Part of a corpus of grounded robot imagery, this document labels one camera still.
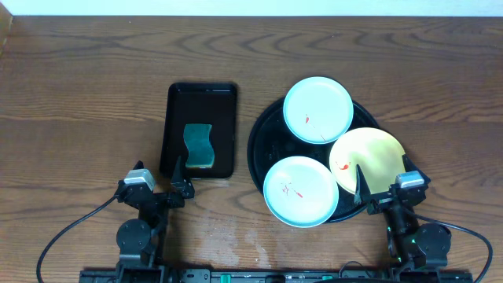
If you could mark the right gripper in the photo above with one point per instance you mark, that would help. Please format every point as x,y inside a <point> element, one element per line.
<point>380,203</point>

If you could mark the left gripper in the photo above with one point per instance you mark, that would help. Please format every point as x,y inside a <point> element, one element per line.
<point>158,197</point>

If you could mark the yellow plate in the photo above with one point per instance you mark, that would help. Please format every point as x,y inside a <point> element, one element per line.
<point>375,151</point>

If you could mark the green sponge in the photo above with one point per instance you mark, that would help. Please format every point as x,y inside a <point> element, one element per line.
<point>201,154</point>

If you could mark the light blue plate bottom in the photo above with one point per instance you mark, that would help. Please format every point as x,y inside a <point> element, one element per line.
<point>301,192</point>

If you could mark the light blue plate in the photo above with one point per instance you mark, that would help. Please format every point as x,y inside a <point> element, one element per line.
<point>318,110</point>
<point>301,192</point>

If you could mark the light blue plate top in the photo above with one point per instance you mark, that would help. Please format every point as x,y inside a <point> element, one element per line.
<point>318,110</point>

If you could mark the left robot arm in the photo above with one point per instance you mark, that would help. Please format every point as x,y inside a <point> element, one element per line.
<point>141,240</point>

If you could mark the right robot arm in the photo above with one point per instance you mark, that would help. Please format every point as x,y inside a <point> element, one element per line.
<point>415,246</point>

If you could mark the black rectangular tray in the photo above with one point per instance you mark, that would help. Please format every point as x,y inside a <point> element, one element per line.
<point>208,103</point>

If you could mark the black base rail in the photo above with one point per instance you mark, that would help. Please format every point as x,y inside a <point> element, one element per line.
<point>207,276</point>

